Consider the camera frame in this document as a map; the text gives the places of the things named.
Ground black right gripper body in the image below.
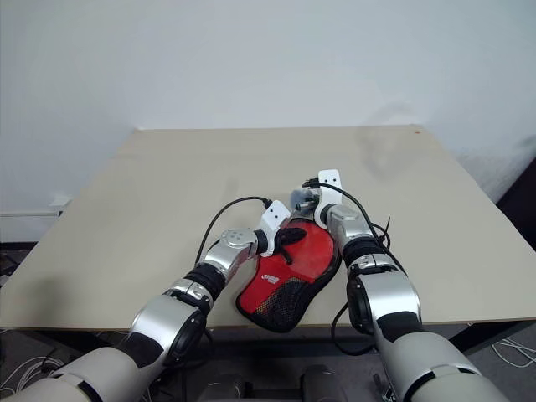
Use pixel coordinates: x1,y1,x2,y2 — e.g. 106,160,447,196
291,186,322,219

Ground red table tennis paddle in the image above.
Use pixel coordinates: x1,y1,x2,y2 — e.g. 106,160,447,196
292,221,336,281

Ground red and black paddle case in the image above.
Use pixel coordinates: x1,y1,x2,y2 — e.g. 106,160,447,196
235,217,341,334

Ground dark rounded shape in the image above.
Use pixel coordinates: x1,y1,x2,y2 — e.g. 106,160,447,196
300,363,349,402
199,372,252,402

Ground dark furniture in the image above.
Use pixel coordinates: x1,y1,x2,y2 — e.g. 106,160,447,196
496,136,536,252

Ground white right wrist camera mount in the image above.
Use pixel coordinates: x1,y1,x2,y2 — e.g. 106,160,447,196
313,168,345,225

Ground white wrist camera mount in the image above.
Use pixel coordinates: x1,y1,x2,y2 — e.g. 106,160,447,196
313,168,345,225
255,199,292,256

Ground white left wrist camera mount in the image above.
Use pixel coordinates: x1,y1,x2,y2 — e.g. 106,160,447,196
255,199,292,256

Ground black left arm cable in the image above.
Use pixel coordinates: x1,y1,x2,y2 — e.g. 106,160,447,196
196,195,273,269

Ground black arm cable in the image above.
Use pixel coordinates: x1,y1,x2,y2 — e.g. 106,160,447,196
320,179,399,357
196,195,273,269

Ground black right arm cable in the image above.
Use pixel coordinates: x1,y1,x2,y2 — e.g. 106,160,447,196
320,179,399,357

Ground black table frame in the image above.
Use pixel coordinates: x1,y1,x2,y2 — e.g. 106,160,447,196
0,320,536,378

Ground white floor cables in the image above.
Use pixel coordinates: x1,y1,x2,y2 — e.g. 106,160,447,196
0,326,58,380
489,334,536,369

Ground white wall cable duct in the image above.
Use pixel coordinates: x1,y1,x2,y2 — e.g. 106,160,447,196
0,194,70,218

